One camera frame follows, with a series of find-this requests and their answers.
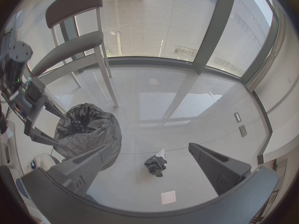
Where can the window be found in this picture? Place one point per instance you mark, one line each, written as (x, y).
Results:
(215, 31)

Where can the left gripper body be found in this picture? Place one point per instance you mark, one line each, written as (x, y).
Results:
(32, 115)

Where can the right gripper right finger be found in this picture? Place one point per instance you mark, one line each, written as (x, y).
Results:
(219, 171)

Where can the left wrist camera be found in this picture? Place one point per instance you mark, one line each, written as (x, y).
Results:
(35, 90)

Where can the white paper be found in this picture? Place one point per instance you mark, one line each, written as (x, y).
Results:
(161, 153)

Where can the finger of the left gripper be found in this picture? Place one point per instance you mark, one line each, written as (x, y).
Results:
(52, 108)
(39, 136)

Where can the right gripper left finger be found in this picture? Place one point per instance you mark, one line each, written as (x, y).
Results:
(79, 171)

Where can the black plastic bag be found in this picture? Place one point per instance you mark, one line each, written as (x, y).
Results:
(88, 136)

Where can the black plastic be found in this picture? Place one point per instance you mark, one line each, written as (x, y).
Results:
(155, 166)

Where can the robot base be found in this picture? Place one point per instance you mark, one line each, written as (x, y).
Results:
(41, 159)

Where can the dark grey white-legged chair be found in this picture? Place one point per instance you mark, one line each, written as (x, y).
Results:
(70, 48)

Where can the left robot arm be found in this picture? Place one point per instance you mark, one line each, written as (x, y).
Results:
(19, 51)

